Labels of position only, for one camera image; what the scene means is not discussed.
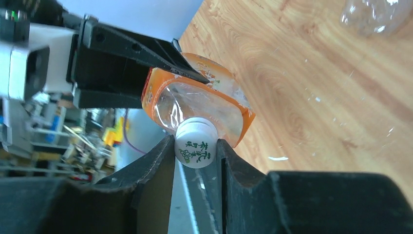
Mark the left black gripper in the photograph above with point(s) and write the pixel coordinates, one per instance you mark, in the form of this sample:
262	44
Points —
110	65

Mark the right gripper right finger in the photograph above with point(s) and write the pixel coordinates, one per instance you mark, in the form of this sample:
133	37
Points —
289	202

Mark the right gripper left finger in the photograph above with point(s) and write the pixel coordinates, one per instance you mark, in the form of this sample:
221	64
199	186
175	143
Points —
133	200

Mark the orange label tea bottle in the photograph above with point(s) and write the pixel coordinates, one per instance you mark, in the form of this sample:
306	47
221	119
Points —
169	99

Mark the white bottle cap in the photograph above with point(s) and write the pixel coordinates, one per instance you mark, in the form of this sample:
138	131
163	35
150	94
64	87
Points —
195	142

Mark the red cap water bottle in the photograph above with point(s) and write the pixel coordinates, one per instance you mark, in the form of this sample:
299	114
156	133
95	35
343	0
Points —
373	17

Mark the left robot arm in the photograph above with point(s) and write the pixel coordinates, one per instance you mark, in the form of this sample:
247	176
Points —
17	15

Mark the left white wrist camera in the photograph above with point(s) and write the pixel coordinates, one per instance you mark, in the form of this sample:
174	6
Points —
40	63

